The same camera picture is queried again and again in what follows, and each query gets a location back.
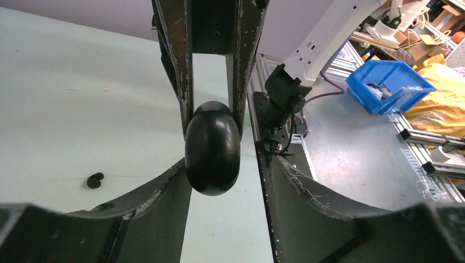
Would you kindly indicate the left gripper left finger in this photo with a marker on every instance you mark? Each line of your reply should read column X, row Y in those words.
column 146, row 224

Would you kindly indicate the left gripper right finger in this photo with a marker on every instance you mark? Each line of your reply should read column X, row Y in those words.
column 309, row 222

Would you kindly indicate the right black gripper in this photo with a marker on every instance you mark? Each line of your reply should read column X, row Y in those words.
column 221, row 27

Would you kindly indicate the black earbud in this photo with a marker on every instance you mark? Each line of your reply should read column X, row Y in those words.
column 94, row 181

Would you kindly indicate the black earbud charging case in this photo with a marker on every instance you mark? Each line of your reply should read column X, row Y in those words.
column 212, row 149

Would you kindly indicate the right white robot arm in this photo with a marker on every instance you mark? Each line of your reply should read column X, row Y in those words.
column 336, row 22

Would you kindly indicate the blue plastic storage bin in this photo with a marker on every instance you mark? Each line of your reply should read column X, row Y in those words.
column 381, row 86

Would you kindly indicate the yellow plastic bag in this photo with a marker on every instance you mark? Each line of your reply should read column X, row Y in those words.
column 441, row 111

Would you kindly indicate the cardboard boxes clutter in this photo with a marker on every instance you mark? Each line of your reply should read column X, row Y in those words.
column 426, row 39

